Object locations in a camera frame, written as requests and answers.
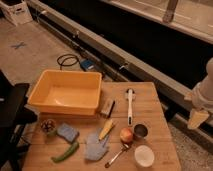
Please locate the metal cup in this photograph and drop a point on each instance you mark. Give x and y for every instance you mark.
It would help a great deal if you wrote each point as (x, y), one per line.
(140, 131)

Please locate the black and tan block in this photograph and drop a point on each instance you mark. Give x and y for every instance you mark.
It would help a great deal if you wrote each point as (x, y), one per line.
(107, 108)

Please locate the white paper cup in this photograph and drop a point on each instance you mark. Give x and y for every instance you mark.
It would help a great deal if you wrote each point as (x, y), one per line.
(144, 156)

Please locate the light blue cloth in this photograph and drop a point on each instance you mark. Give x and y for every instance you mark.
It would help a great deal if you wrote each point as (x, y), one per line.
(95, 148)

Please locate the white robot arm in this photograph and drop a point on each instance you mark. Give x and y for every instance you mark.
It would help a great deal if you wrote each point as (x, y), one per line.
(201, 97)

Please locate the white cardboard box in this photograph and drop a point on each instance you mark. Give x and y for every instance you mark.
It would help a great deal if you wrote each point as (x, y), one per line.
(17, 14)

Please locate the red apple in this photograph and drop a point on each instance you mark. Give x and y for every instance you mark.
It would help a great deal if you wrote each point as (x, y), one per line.
(126, 135)

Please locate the blue sponge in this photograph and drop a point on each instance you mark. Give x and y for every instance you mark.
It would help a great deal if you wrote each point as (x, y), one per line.
(67, 132)

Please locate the metal spoon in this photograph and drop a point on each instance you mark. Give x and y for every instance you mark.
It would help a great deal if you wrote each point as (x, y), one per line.
(125, 147)

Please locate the white dish brush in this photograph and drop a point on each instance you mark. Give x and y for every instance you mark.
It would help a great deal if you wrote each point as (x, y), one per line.
(130, 96)

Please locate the black stand at left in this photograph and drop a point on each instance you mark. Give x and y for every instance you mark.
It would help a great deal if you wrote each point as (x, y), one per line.
(14, 116)

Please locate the yellow banana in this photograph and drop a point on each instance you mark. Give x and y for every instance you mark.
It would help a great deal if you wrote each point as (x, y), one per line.
(105, 130)

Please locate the blue device on floor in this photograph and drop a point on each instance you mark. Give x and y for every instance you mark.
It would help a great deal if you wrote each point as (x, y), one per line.
(87, 65)

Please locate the yellow plastic bin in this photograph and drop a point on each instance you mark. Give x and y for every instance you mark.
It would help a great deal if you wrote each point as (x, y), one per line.
(67, 92)

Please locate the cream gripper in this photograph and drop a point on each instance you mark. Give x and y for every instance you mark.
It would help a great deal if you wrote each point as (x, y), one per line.
(196, 118)

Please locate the green cucumber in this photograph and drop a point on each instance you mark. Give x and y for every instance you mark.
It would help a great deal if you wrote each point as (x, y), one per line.
(70, 151)

